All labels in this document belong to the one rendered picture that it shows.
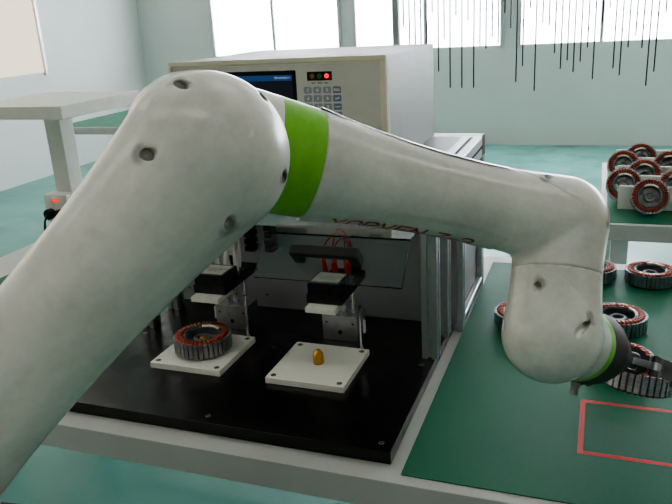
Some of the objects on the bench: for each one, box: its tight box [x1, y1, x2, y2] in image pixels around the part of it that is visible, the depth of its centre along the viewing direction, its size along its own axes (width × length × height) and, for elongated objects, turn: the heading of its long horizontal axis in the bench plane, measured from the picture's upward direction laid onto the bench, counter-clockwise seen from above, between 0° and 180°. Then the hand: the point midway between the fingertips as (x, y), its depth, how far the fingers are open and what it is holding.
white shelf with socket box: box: [0, 91, 140, 231], centre depth 211 cm, size 35×37×46 cm
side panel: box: [452, 154, 485, 332], centre depth 156 cm, size 28×3×32 cm, turn 169°
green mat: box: [401, 262, 672, 504], centre depth 135 cm, size 94×61×1 cm, turn 169°
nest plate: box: [265, 342, 370, 393], centre depth 131 cm, size 15×15×1 cm
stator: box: [173, 321, 232, 360], centre depth 139 cm, size 11×11×4 cm
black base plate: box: [69, 299, 452, 465], centre depth 137 cm, size 47×64×2 cm
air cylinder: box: [215, 296, 259, 330], centre depth 152 cm, size 5×8×6 cm
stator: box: [602, 302, 648, 338], centre depth 145 cm, size 11×11×4 cm
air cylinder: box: [322, 307, 365, 342], centre depth 144 cm, size 5×8×6 cm
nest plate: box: [150, 334, 256, 377], centre depth 140 cm, size 15×15×1 cm
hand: (637, 363), depth 107 cm, fingers closed on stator, 11 cm apart
